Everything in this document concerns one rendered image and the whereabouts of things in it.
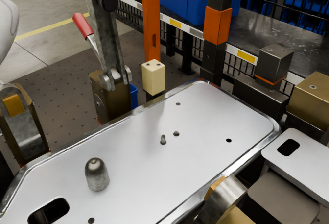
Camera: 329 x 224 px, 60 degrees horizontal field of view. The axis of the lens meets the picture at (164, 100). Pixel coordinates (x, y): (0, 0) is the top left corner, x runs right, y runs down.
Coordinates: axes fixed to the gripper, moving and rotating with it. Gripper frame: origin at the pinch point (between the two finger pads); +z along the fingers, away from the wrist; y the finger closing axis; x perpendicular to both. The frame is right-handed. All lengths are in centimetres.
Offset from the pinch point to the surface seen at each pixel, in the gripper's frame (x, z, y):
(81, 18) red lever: -8, 49, -29
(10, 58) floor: 121, -141, 72
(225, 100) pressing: -20, 70, -7
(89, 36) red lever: -7, 52, -27
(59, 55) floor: 85, -128, 95
